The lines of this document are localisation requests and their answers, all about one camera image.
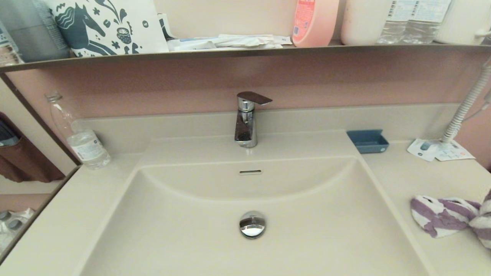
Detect chrome sink drain stopper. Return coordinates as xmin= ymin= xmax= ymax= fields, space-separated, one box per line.
xmin=239 ymin=210 xmax=267 ymax=239

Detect white round container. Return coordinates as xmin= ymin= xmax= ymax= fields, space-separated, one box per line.
xmin=340 ymin=0 xmax=393 ymax=46

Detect blue soap dish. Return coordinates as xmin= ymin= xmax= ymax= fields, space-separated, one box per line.
xmin=346 ymin=129 xmax=390 ymax=154

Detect clear labelled water bottle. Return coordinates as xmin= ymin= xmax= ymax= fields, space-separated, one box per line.
xmin=377 ymin=0 xmax=410 ymax=44
xmin=402 ymin=0 xmax=451 ymax=44

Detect clear capless water bottle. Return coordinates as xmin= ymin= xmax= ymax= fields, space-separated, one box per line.
xmin=45 ymin=92 xmax=111 ymax=170

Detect white paper leaflet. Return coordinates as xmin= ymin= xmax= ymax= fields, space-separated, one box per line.
xmin=435 ymin=140 xmax=475 ymax=161

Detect white bag with horse print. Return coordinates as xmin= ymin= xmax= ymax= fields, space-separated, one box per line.
xmin=43 ymin=0 xmax=170 ymax=58

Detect purple white striped towel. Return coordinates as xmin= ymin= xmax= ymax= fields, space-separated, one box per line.
xmin=410 ymin=190 xmax=491 ymax=250

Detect beige ceramic sink basin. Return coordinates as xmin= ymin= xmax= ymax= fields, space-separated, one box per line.
xmin=79 ymin=155 xmax=430 ymax=276

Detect pink plastic bottle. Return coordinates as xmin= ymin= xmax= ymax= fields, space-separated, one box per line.
xmin=292 ymin=0 xmax=340 ymax=48

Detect brown wall shelf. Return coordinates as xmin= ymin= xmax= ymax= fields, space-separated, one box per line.
xmin=0 ymin=41 xmax=491 ymax=74

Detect chrome lever faucet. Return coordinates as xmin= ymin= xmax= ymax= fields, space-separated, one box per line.
xmin=234 ymin=91 xmax=273 ymax=148

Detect white coiled cord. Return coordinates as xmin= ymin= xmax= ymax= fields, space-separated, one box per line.
xmin=440 ymin=63 xmax=491 ymax=143

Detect white mug with handle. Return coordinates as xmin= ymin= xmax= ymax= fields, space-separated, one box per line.
xmin=433 ymin=0 xmax=491 ymax=46

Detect small printed box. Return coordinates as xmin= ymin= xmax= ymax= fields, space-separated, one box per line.
xmin=0 ymin=21 xmax=23 ymax=66

